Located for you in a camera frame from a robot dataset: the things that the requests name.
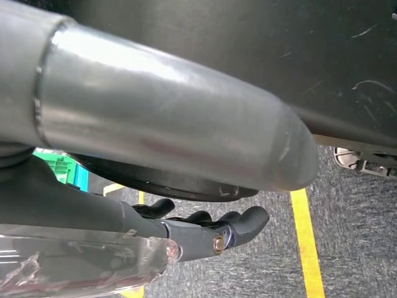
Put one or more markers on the black robot body shell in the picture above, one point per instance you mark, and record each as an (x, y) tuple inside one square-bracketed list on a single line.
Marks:
[(247, 49)]

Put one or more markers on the silver robot foot plate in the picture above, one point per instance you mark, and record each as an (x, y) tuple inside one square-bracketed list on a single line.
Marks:
[(344, 158)]

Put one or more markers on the clear plastic film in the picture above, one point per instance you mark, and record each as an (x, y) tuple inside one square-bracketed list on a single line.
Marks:
[(77, 267)]

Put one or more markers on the green plastic crate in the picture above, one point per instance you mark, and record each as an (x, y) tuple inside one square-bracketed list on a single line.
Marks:
[(59, 168)]

